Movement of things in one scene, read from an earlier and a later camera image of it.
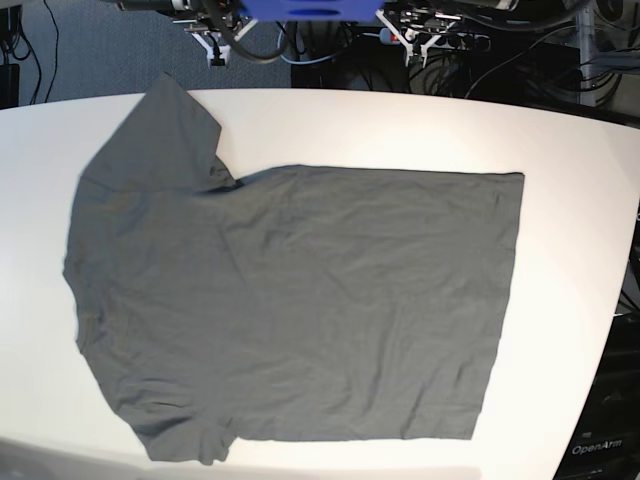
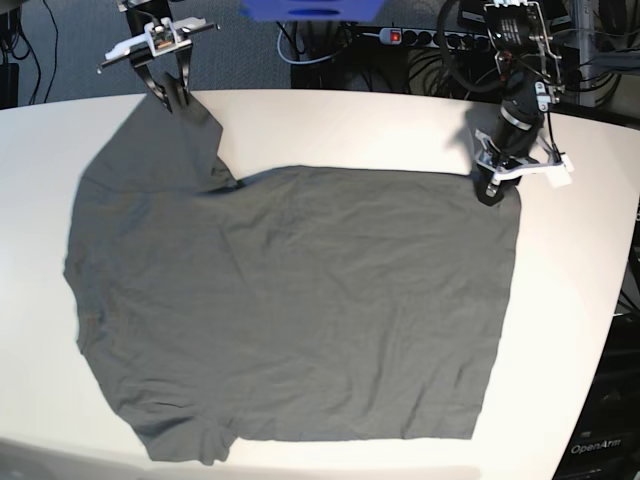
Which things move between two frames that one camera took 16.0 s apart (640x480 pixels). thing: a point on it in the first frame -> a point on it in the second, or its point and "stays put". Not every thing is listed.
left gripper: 417,30 -> 491,166
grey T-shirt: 306,302 stays put
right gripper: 217,32 -> 159,36
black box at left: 9,86 stays put
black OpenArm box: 605,444 stays put
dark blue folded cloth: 312,11 stays put
